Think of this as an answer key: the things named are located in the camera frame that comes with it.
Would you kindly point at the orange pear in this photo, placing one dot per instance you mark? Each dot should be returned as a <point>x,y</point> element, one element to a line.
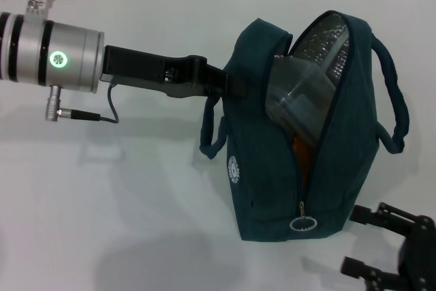
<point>302,158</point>

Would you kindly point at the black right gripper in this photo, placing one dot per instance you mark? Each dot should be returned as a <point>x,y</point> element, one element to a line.
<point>419,253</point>

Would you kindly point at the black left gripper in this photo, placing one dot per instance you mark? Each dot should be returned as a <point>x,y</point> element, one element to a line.
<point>143,69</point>

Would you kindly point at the dark teal insulated lunch bag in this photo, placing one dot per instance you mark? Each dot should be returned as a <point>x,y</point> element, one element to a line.
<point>347,168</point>

